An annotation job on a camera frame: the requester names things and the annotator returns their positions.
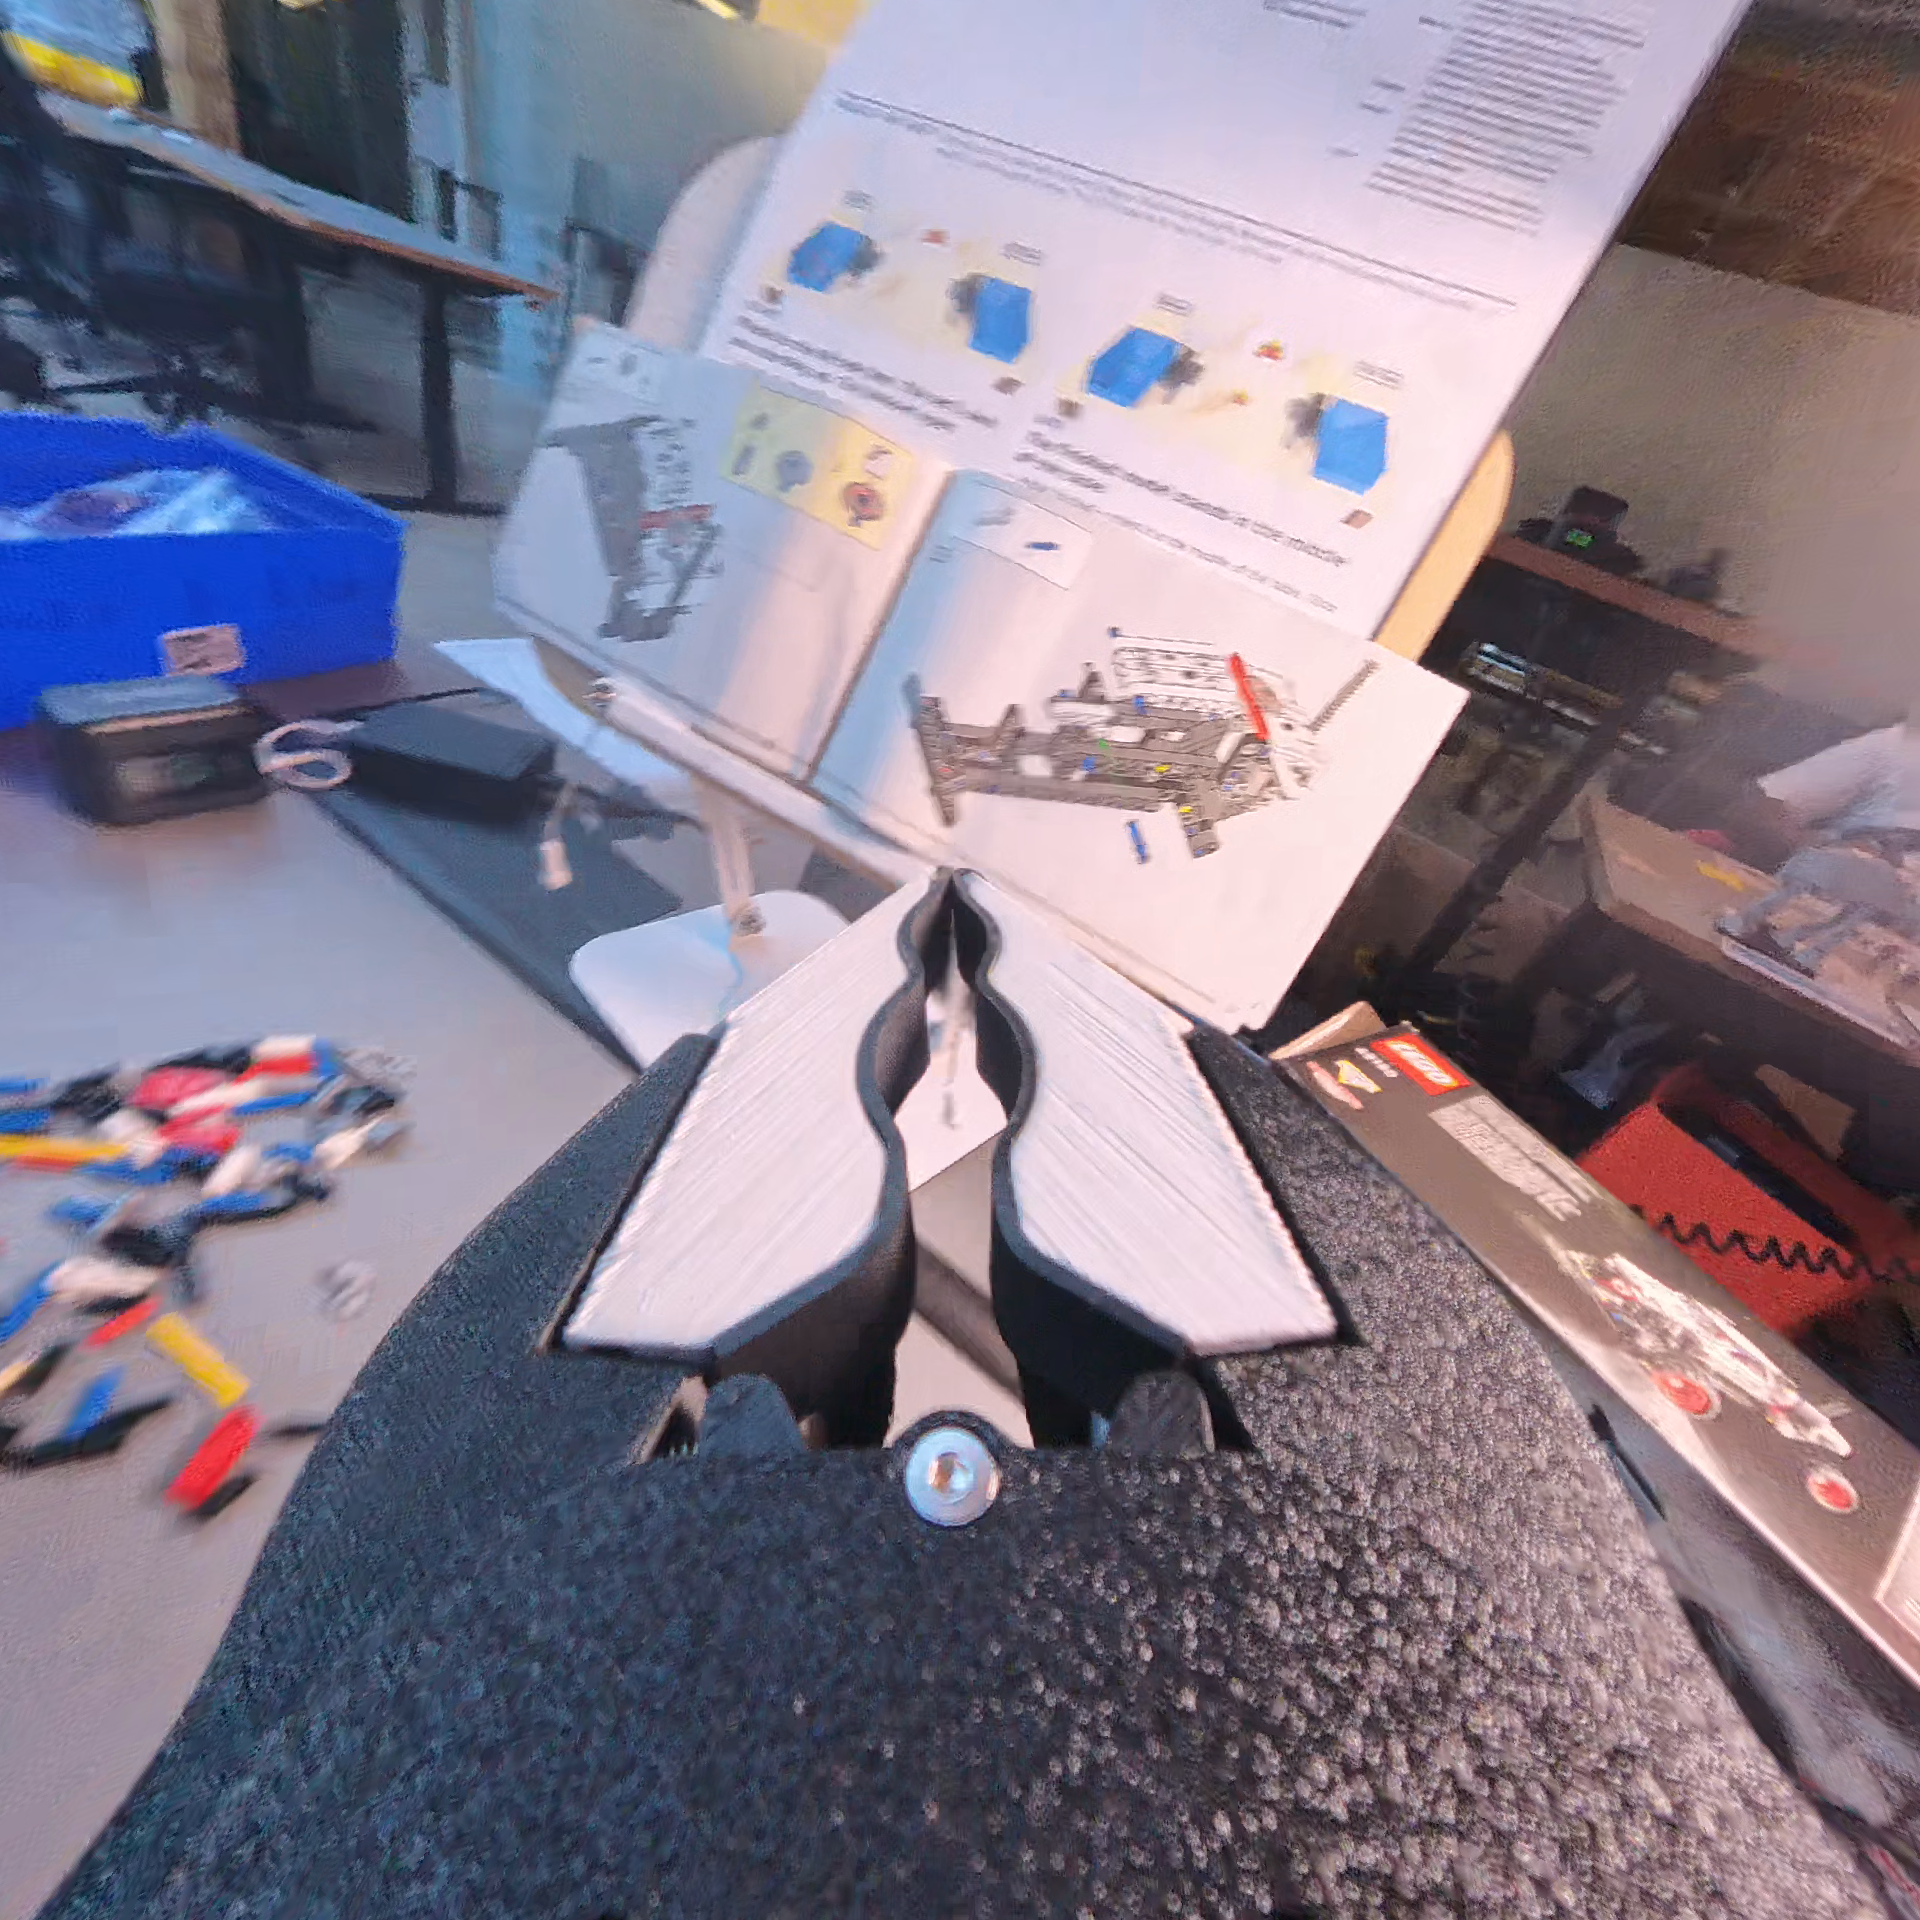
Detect white printed paper sheet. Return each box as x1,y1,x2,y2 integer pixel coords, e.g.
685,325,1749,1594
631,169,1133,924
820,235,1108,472
694,0,1749,640

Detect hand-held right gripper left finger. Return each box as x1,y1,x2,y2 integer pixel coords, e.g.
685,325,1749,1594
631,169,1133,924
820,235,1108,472
562,867,955,1363

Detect pile of small brick parts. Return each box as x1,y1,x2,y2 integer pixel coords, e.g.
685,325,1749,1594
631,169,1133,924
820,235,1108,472
0,1036,415,1523

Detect blue plastic bin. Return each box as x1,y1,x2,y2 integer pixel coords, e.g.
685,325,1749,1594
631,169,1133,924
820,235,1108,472
0,411,409,727

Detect small black action camera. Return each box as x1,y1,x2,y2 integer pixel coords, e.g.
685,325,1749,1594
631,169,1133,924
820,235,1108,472
32,676,277,826

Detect clear plastic parts bags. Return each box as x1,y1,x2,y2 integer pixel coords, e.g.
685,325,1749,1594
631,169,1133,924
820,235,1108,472
0,468,288,543

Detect white book stand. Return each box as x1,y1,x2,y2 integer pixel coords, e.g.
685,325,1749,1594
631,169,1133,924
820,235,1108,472
435,134,1519,1189

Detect black power adapter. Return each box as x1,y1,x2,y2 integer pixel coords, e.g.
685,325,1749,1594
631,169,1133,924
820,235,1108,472
350,702,558,823

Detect instruction booklet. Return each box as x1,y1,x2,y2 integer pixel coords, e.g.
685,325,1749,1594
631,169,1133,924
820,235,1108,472
495,322,1473,1038

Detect wooden shelf unit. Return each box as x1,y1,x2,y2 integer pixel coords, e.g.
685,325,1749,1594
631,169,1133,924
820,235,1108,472
1411,527,1920,1081

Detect orange box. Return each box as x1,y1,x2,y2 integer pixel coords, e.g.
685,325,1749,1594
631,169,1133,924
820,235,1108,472
1572,1063,1920,1335

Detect brick set cardboard box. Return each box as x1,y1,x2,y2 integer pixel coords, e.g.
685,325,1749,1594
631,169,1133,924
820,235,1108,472
1272,1001,1920,1687

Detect background wooden table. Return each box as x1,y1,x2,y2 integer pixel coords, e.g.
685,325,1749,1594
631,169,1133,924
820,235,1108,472
45,91,558,513

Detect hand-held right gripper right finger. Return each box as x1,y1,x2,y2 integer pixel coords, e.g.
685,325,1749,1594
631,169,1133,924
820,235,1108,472
952,872,1343,1359

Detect grey desk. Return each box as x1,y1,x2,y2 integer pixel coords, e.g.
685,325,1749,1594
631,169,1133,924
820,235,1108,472
0,645,1022,1907

